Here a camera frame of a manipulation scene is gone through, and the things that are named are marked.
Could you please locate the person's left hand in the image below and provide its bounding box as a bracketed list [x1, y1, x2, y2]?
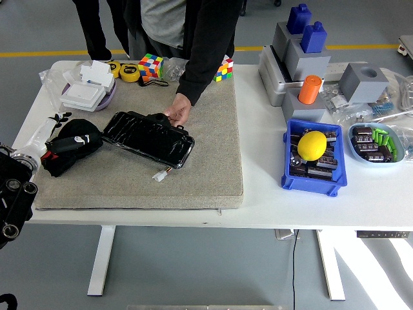
[163, 93, 193, 127]

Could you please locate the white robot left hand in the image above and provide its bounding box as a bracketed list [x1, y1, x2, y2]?
[12, 112, 97, 162]

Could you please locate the black rag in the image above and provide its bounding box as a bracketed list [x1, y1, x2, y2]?
[41, 118, 104, 178]

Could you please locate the black glossy panel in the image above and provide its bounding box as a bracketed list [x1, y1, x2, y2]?
[101, 110, 196, 170]

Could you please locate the table height control panel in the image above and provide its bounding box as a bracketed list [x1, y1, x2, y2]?
[356, 230, 410, 239]

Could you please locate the clear bag of metal parts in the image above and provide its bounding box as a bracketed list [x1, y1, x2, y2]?
[163, 57, 188, 81]

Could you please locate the colourful puzzle cube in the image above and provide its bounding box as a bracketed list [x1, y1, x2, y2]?
[137, 53, 165, 82]
[212, 54, 234, 83]

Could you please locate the empty clear plastic bag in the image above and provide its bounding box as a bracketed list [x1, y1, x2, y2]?
[38, 66, 70, 110]

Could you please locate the flat white box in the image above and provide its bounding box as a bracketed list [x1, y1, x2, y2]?
[59, 80, 107, 112]

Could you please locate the yellow tape measure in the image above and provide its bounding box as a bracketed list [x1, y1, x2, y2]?
[106, 60, 122, 79]
[119, 63, 141, 83]

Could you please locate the purple bowl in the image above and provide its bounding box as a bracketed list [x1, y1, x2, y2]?
[61, 79, 117, 112]

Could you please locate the white folded carton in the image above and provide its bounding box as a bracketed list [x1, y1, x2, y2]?
[63, 60, 116, 88]

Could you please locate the person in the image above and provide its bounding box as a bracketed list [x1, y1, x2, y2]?
[70, 0, 248, 127]

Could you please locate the grey-brown mat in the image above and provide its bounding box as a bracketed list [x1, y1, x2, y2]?
[34, 79, 245, 211]

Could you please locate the light grey flat case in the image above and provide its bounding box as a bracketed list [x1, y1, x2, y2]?
[257, 45, 306, 107]

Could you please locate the grey square block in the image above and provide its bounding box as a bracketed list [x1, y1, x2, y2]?
[272, 21, 304, 62]
[281, 88, 327, 123]
[284, 38, 332, 81]

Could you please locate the orange cylinder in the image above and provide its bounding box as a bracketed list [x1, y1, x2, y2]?
[297, 74, 323, 105]

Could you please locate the yellow lemon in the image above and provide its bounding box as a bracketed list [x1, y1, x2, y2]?
[297, 130, 328, 161]

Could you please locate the white table leg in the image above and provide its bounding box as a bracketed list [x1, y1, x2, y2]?
[314, 229, 347, 302]
[86, 225, 116, 296]

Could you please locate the blue bottle-shaped block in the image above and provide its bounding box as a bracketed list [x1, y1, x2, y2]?
[287, 3, 313, 35]
[300, 21, 328, 54]

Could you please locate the blue plastic bin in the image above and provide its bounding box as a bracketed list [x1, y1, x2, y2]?
[281, 118, 348, 197]

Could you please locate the clear bag of small parts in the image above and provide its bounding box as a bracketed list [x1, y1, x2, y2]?
[319, 82, 375, 127]

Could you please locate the white power strip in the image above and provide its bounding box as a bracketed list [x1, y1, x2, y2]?
[322, 61, 368, 80]

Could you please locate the grey under-table box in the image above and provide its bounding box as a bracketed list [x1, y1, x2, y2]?
[274, 228, 301, 240]

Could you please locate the light blue tray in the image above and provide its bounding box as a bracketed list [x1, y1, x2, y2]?
[347, 121, 406, 169]

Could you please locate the grey block with round hole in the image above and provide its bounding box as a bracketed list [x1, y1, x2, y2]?
[338, 62, 390, 104]

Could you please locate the bundle of blue resistors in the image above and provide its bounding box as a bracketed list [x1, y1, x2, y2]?
[370, 96, 393, 116]

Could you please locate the crumpled clear plastic bag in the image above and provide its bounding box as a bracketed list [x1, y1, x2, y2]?
[392, 124, 413, 162]

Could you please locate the white cart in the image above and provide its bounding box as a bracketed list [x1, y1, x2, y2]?
[397, 34, 413, 64]

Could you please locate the black wrist strap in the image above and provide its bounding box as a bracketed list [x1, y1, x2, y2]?
[137, 78, 170, 88]

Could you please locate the white wire connector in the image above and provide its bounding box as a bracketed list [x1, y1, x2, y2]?
[152, 167, 174, 182]

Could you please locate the black power cable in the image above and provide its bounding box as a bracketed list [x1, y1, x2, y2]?
[291, 229, 299, 310]

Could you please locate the white coiled cable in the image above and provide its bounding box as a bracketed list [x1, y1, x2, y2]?
[380, 67, 413, 112]

